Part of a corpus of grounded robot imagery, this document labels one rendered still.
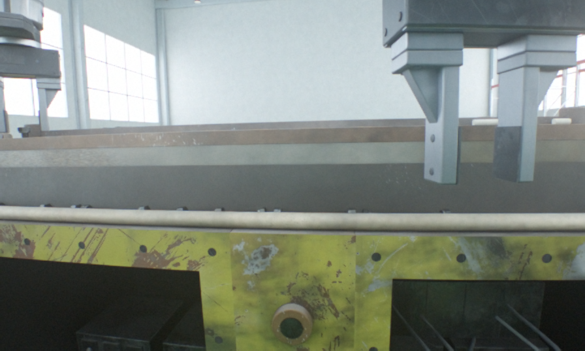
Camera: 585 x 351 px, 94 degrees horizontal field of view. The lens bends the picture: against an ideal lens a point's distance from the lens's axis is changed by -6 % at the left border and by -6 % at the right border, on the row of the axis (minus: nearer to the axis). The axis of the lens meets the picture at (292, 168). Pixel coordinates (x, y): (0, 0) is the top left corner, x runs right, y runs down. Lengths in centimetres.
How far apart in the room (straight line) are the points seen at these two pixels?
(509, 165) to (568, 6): 11
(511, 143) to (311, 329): 30
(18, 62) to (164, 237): 43
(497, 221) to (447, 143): 22
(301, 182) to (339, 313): 18
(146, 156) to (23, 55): 31
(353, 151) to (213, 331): 32
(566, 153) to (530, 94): 29
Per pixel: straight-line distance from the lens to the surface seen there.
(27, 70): 70
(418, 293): 76
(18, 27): 65
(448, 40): 23
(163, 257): 44
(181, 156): 48
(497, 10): 24
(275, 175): 43
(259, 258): 39
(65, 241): 54
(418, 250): 39
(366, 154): 43
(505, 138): 26
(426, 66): 22
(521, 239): 43
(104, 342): 92
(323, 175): 43
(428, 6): 22
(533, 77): 26
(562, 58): 27
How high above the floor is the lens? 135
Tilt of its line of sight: 7 degrees down
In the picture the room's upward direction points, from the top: 1 degrees counter-clockwise
